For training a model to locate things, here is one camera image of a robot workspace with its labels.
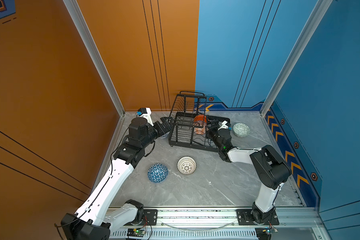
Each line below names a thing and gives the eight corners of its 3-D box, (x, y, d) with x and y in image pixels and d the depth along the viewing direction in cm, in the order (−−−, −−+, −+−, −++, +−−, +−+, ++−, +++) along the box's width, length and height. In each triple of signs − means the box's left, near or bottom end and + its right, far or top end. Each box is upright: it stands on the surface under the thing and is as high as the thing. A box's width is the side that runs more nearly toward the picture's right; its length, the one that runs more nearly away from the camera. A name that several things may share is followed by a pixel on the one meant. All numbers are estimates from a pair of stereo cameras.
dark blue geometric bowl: (148, 183, 86) (146, 180, 83) (150, 166, 93) (149, 163, 89) (167, 183, 86) (166, 180, 83) (168, 166, 93) (168, 163, 89)
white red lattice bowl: (177, 174, 89) (176, 171, 85) (177, 159, 95) (177, 156, 91) (196, 174, 89) (196, 171, 85) (195, 159, 95) (195, 156, 91)
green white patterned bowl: (238, 140, 106) (240, 136, 102) (229, 130, 111) (230, 126, 107) (249, 134, 109) (252, 130, 105) (240, 125, 115) (242, 120, 111)
